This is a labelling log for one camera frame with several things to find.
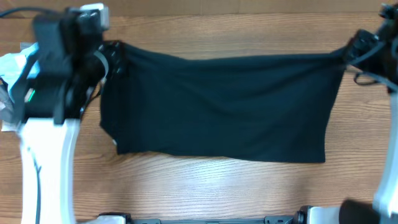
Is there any black t-shirt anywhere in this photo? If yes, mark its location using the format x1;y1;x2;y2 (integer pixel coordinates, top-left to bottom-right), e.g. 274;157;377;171
100;45;346;163

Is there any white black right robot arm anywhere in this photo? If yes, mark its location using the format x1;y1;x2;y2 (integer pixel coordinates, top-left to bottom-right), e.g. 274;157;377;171
291;17;397;224

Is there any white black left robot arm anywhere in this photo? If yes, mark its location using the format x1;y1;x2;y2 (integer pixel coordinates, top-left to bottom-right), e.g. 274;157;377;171
18;118;80;224

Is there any cardboard back panel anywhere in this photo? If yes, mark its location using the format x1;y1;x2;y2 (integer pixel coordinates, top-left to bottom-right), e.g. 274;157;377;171
1;0;397;16

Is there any light blue printed t-shirt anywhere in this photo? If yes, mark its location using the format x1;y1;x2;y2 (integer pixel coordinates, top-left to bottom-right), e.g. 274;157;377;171
1;43;39;96

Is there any grey folded t-shirt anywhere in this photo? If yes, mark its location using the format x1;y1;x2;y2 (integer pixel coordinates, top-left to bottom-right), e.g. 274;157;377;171
1;84;23;125

